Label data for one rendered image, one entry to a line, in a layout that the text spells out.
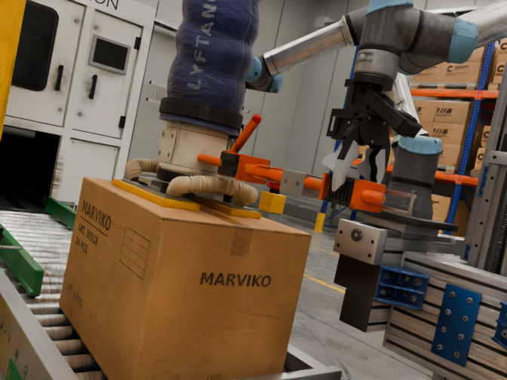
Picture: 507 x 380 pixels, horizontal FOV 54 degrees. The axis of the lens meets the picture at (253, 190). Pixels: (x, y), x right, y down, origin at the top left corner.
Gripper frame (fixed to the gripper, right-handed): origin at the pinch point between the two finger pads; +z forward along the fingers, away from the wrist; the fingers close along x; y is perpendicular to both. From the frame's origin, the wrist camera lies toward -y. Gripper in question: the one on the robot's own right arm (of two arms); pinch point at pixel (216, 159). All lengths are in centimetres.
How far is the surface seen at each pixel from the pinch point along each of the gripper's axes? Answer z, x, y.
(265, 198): 10.3, 19.4, 7.2
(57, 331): 54, -50, 19
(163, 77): -141, 349, -848
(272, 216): 15.9, 21.9, 10.1
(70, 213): 46, -10, -119
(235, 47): -29, -26, 40
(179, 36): -29, -37, 29
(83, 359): 53, -48, 37
